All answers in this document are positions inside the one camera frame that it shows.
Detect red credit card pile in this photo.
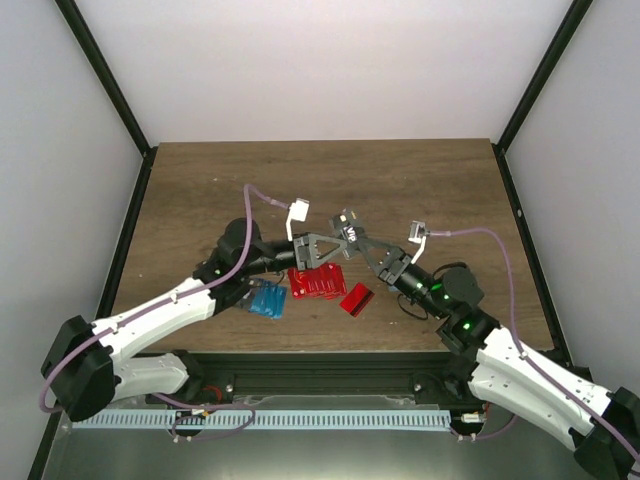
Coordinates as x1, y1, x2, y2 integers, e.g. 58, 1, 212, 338
287, 263, 347, 300

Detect grey metal base plate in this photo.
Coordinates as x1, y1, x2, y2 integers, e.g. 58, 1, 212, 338
43, 397, 584, 479

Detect black left frame post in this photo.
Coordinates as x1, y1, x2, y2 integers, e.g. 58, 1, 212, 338
53, 0, 152, 157

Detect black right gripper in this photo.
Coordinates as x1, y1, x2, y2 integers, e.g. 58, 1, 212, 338
357, 238, 449, 320

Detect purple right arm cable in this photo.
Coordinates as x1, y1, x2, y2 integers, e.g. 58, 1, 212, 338
424, 226, 640, 464

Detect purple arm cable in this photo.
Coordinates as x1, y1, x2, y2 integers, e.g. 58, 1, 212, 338
38, 183, 291, 444
424, 226, 640, 464

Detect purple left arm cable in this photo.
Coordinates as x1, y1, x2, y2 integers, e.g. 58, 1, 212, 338
38, 183, 291, 444

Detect blue credit card pile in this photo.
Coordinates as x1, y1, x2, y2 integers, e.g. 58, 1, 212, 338
249, 280, 287, 319

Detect light blue slotted cable duct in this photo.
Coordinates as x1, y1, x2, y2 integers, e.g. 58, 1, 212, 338
73, 409, 451, 432

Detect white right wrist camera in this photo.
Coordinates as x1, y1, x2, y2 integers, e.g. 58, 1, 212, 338
408, 220, 429, 264

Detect black VIP credit card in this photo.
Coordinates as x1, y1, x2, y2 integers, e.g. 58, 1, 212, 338
329, 208, 365, 250

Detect single red credit card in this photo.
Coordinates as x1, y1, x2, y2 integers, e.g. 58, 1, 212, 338
340, 283, 374, 317

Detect black front frame rail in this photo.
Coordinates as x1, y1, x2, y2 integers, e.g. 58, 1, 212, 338
62, 349, 594, 401

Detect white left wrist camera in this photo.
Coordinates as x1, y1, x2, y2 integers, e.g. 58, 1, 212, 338
285, 198, 309, 242

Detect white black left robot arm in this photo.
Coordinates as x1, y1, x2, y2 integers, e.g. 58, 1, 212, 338
41, 218, 349, 421

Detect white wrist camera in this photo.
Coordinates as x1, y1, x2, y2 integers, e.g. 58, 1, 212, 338
285, 198, 309, 242
408, 220, 429, 264

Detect black credit card pile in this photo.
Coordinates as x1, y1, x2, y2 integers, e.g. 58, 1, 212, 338
235, 278, 263, 311

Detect black frame post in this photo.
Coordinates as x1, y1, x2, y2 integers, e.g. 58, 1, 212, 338
494, 0, 595, 151
53, 0, 152, 157

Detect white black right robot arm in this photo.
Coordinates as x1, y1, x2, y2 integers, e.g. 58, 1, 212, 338
349, 235, 639, 479

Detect black right frame post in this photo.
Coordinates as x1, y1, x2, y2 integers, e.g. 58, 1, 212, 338
494, 0, 595, 151

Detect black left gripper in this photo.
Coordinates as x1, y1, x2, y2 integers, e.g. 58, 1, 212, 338
242, 232, 348, 277

